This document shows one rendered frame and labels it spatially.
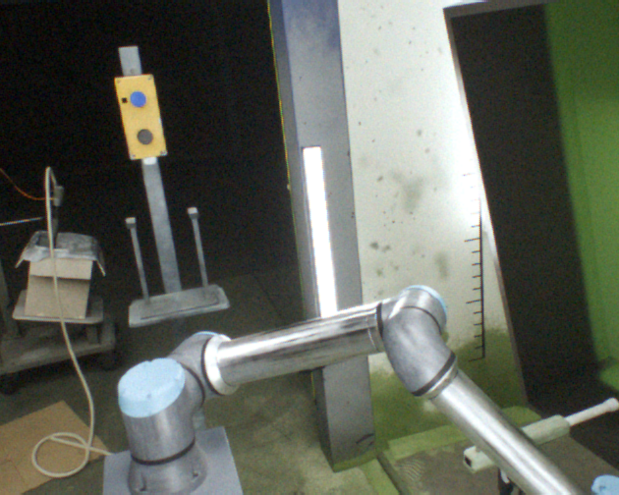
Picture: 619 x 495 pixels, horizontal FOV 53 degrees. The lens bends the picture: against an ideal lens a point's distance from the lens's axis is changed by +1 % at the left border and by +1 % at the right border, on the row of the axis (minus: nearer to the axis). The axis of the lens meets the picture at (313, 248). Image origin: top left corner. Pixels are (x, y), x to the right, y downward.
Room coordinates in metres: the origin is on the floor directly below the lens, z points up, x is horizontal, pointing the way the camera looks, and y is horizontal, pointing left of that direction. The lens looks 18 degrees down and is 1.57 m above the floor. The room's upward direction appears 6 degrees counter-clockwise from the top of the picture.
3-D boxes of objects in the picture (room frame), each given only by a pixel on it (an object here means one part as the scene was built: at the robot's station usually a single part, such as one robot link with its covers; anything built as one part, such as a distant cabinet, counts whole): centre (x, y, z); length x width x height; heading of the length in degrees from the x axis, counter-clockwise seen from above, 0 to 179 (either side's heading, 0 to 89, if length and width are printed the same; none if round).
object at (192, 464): (1.28, 0.40, 0.69); 0.19 x 0.19 x 0.10
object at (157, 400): (1.29, 0.40, 0.83); 0.17 x 0.15 x 0.18; 159
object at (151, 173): (2.16, 0.53, 0.82); 0.06 x 0.06 x 1.64; 15
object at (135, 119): (2.10, 0.52, 1.42); 0.12 x 0.06 x 0.26; 105
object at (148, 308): (2.00, 0.48, 0.95); 0.26 x 0.15 x 0.32; 105
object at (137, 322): (2.02, 0.49, 0.78); 0.31 x 0.23 x 0.01; 105
